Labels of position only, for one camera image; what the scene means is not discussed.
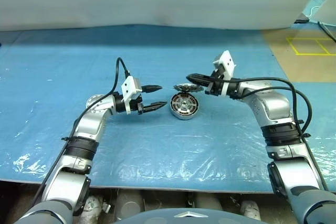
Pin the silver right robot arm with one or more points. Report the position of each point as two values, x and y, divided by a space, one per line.
273 106

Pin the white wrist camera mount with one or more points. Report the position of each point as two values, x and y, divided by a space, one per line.
130 87
227 64

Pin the light blue foam board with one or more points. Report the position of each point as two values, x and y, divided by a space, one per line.
312 9

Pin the blue plastic table cover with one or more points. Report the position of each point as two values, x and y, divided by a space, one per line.
157 150

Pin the silver motor housing copper windings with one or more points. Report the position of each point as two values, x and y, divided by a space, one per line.
181 117

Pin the grey rounded cylinder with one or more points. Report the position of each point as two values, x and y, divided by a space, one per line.
128 203
208 201

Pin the silver spoked rotor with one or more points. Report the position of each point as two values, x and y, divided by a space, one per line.
183 104

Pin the grey robot torso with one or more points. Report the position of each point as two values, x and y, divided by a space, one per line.
189 217

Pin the white panel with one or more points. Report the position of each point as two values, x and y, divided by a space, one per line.
329 9

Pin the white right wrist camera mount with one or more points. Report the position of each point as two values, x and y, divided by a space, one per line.
227 64

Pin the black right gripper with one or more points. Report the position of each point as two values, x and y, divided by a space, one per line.
215 87

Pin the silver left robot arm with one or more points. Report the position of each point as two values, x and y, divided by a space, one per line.
89 127

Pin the brown cardboard sheet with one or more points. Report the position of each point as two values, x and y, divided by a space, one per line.
278 58

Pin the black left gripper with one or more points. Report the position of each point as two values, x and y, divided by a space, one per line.
137 103

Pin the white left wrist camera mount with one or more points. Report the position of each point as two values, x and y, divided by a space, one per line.
130 87

